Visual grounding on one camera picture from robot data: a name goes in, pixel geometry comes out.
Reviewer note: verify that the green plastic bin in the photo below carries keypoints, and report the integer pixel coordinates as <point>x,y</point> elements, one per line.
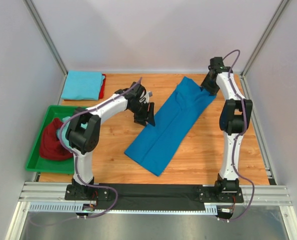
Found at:
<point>35,162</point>

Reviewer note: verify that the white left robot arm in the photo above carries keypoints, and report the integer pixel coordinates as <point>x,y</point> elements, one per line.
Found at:
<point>80,134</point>

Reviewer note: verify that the dark red t shirt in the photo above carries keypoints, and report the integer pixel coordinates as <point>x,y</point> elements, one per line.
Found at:
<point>50,145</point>

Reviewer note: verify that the aluminium frame post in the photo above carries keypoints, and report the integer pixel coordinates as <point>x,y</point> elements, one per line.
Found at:
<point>45,34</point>
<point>266,34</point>

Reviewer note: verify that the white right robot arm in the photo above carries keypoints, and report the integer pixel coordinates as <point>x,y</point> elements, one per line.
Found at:
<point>234,121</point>

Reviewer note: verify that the left aluminium frame post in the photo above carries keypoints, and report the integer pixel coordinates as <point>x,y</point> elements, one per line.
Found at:
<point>45,34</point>

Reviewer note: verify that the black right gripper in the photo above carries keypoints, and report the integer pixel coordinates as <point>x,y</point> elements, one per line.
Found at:
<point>212,91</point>

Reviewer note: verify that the mint green t shirt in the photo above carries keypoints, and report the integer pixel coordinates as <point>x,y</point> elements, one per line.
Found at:
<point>62,134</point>

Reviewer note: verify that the folded light blue t shirt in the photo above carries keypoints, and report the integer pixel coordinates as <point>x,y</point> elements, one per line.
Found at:
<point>82,85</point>

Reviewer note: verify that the grey slotted cable duct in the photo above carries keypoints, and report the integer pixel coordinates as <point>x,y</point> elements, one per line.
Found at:
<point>81,208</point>

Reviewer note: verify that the folded red t shirt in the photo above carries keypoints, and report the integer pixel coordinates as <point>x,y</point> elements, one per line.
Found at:
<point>102,87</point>

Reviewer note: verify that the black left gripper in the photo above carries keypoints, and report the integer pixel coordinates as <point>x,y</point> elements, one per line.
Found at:
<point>148,117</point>

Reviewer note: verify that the right aluminium frame post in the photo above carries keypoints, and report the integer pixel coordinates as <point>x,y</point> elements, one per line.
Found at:
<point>266,34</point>

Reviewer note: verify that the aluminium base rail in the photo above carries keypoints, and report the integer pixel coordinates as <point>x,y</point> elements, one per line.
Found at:
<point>264,195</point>

